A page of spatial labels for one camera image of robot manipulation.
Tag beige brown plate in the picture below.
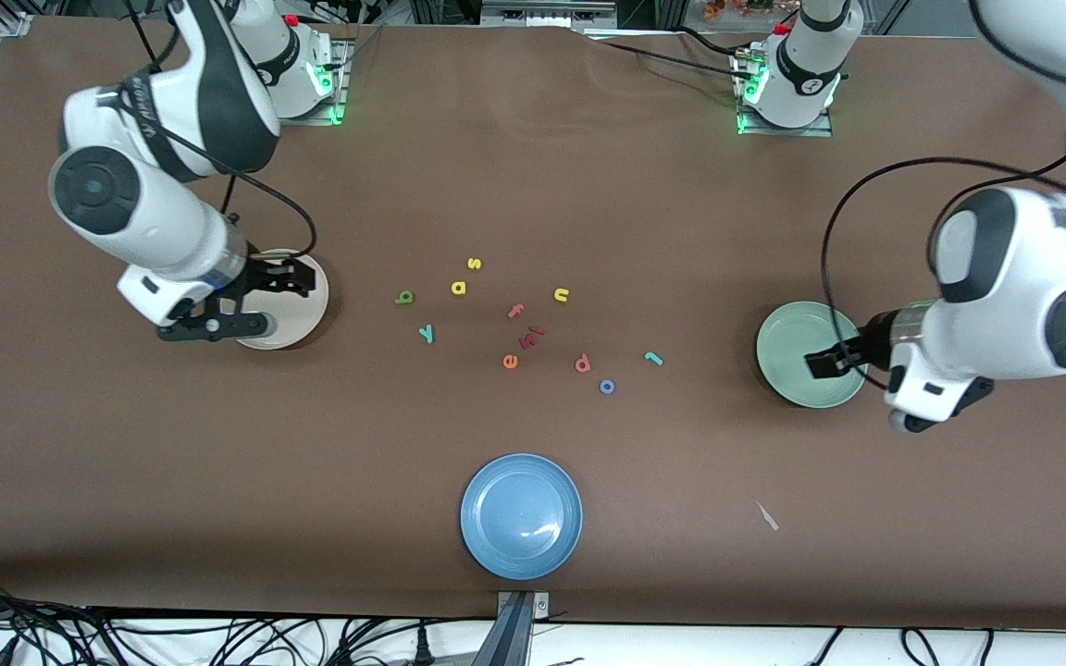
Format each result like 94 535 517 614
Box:
233 248 330 352

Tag pale green plate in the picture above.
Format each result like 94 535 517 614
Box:
756 301 869 409

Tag brown table cover sheet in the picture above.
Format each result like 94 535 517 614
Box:
0 17 1066 632

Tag blue plate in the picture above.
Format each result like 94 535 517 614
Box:
460 452 584 582

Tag orange dried flowers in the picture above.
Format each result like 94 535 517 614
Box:
704 0 798 21

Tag grey metal box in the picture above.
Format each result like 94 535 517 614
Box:
480 0 619 27

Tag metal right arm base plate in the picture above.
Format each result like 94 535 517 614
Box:
274 37 350 126

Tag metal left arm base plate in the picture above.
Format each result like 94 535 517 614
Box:
737 51 835 138

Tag black base power cable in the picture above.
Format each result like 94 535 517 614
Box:
589 26 749 82

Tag grey metal camera post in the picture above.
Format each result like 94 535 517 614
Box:
473 590 552 666

